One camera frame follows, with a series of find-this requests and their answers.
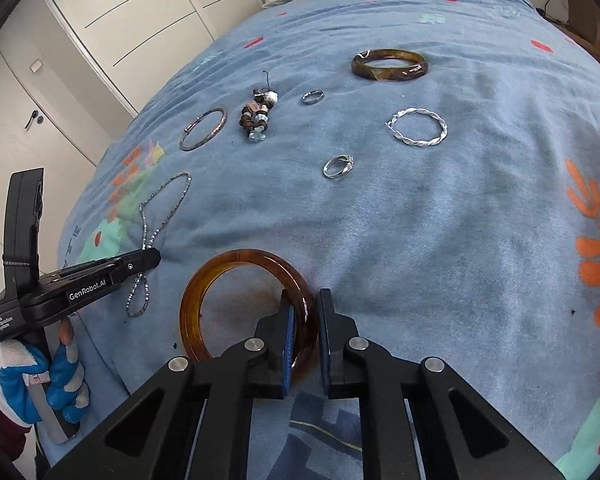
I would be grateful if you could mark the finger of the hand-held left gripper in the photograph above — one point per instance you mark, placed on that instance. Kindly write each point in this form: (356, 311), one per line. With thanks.
(140, 260)
(97, 264)

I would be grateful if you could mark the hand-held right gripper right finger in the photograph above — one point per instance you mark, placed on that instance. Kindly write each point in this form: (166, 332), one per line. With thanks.
(323, 350)

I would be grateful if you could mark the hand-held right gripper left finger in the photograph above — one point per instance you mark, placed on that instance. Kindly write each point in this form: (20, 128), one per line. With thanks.
(289, 345)

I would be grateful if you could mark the amber translucent bangle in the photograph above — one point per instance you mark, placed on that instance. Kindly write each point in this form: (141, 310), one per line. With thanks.
(245, 256)

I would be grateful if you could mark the thin metal bangle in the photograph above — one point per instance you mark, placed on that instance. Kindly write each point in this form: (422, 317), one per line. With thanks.
(182, 142)

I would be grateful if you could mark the dark brown bangle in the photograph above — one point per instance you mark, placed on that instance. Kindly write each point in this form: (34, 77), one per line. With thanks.
(390, 76)

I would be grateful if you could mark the person's left forearm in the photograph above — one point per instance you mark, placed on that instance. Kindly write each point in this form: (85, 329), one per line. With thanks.
(0, 440)

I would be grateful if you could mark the person's left hand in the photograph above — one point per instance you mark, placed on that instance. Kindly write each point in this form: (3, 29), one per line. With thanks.
(15, 385)

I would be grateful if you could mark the white door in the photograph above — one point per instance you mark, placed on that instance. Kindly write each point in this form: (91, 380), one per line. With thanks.
(40, 160)

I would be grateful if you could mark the printed blue blanket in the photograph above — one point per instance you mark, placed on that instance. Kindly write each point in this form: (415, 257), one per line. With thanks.
(430, 235)

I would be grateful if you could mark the white wardrobe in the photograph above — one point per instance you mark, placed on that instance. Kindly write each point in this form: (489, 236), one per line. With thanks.
(130, 20)

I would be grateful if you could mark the wooden dresser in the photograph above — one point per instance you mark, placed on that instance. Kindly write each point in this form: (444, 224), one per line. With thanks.
(587, 15)

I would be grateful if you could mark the light switch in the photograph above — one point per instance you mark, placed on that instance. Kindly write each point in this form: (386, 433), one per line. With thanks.
(36, 65)

